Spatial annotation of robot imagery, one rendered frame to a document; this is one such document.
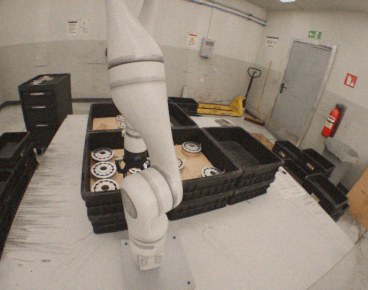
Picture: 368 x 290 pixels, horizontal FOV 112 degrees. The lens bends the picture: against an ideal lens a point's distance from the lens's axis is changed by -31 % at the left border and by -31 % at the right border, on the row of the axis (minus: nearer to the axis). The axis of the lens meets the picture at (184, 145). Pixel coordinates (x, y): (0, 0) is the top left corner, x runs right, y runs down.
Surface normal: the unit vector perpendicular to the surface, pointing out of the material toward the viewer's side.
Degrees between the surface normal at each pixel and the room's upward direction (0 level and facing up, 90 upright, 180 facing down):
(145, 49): 64
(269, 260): 0
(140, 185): 16
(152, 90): 73
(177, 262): 1
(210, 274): 0
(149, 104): 82
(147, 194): 38
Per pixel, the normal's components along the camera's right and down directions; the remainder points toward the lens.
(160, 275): 0.16, -0.84
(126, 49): -0.01, 0.24
